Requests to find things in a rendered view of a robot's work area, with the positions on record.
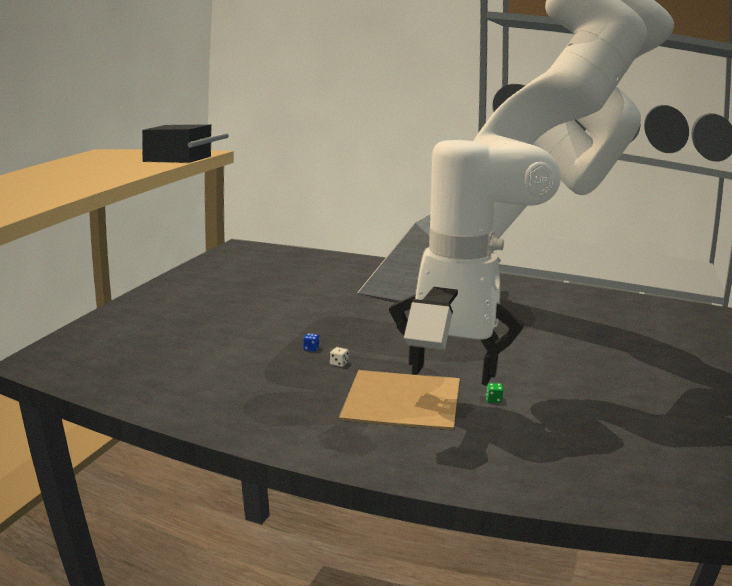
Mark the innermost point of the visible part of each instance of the tan flat mat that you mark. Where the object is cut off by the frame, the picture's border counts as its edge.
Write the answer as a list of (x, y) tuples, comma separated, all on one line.
[(402, 400)]

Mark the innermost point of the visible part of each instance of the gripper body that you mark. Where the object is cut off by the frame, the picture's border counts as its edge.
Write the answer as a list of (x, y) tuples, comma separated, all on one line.
[(474, 308)]

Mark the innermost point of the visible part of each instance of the blue die with white pips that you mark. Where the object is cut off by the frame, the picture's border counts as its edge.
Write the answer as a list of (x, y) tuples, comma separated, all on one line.
[(311, 342)]

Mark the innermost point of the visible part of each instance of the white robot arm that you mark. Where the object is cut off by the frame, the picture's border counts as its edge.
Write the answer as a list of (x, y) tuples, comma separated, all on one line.
[(470, 178)]

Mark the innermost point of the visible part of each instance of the green die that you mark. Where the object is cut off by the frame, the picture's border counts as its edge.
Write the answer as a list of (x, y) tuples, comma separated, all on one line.
[(494, 393)]

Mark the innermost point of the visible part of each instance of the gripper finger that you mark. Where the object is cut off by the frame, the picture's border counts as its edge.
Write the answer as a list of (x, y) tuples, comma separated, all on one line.
[(416, 354), (495, 345)]

